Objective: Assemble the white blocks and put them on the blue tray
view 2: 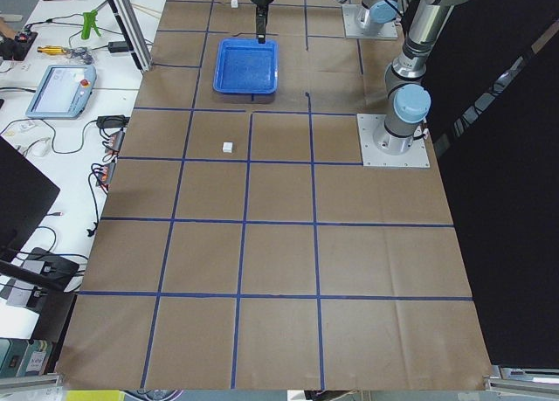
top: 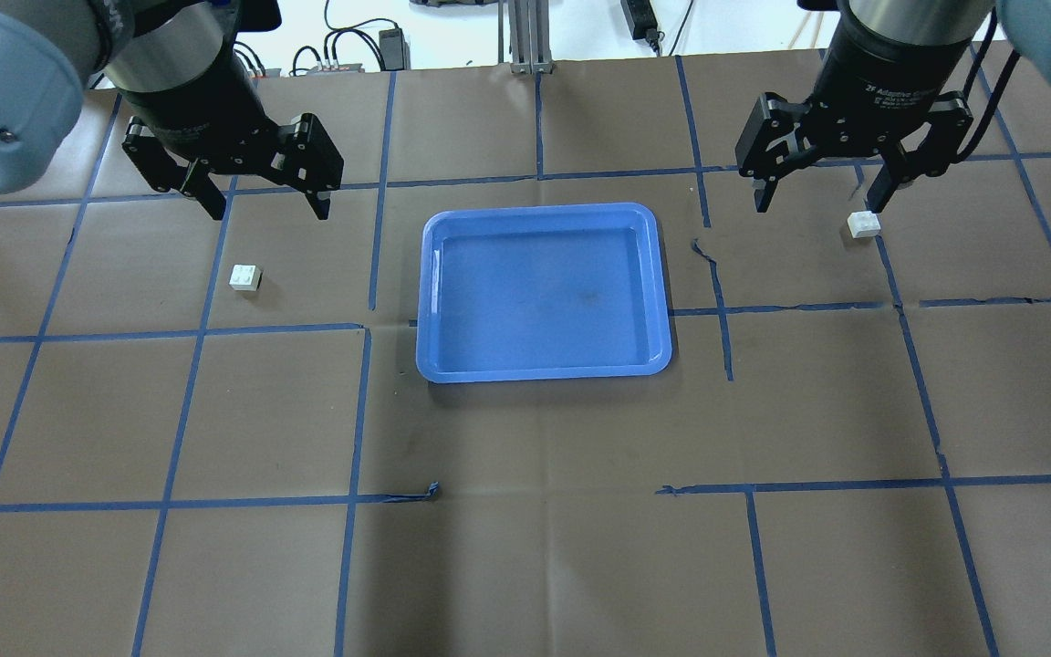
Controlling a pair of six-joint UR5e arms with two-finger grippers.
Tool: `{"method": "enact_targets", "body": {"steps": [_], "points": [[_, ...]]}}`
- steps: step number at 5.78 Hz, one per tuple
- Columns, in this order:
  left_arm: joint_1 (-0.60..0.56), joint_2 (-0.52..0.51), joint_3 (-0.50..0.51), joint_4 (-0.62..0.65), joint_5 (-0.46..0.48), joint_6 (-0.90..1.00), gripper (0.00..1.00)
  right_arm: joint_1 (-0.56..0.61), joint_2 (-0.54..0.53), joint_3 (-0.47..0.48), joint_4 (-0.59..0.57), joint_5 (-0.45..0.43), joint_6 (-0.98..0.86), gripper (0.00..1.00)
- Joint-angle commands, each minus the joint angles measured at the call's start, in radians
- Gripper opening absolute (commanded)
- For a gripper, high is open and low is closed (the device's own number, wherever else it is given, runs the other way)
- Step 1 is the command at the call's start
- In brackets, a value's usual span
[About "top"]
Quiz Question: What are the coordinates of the cable bundle behind table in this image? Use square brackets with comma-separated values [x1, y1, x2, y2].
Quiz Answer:
[252, 0, 380, 78]

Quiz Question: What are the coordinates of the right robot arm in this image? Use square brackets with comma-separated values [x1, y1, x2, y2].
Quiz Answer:
[734, 1, 1051, 213]

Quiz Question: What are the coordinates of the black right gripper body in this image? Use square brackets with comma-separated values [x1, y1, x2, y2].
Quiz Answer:
[805, 18, 959, 165]

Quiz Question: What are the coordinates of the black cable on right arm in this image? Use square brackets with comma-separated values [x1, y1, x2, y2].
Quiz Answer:
[949, 18, 1021, 165]

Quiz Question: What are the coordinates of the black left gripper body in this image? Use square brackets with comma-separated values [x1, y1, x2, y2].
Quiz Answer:
[106, 26, 275, 171]

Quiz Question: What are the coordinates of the blue plastic tray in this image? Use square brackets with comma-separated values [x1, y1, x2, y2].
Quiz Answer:
[414, 203, 674, 384]

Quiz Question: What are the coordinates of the black power adapter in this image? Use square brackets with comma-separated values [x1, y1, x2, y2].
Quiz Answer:
[377, 26, 411, 71]

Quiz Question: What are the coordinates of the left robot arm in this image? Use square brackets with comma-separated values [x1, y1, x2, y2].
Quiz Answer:
[0, 1, 345, 220]

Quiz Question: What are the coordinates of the aluminium frame post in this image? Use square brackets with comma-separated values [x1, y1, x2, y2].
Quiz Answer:
[497, 1, 554, 76]

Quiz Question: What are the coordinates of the white block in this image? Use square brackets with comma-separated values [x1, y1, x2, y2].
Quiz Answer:
[228, 265, 264, 294]
[847, 211, 881, 240]

